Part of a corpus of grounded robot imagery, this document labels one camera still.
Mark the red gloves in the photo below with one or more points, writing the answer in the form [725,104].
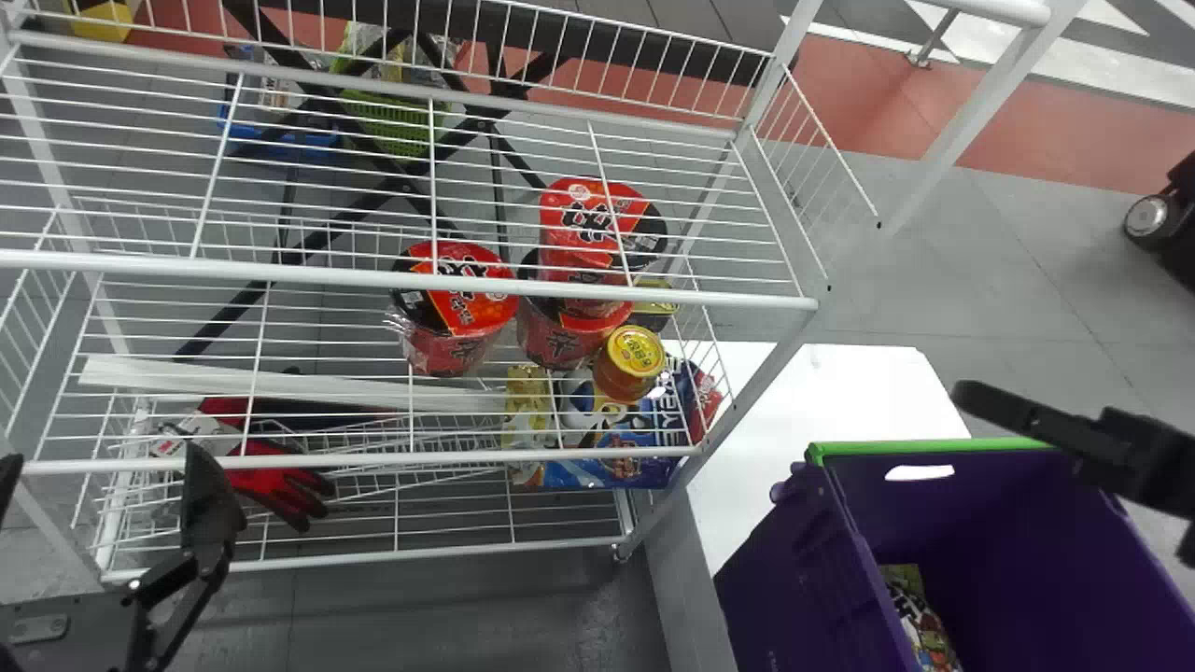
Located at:
[280,481]

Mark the blue snack packet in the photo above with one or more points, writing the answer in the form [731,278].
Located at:
[644,434]

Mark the yellow snack packet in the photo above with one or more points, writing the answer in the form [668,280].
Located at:
[527,411]

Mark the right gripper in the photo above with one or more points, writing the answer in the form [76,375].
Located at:
[1153,462]

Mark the red noodle cup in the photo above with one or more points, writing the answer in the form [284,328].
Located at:
[453,313]
[597,224]
[565,334]

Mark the white snack packet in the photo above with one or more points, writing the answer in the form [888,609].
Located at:
[920,625]

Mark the blue basket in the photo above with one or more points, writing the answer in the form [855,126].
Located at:
[271,135]

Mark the purple crate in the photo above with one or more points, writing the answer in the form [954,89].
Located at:
[1027,579]

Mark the green basket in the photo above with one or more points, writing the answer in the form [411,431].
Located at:
[397,117]

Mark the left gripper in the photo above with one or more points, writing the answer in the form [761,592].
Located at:
[65,639]

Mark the yellow can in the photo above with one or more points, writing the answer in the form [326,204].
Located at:
[655,315]
[628,362]

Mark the white slab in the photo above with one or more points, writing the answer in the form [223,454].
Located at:
[840,411]

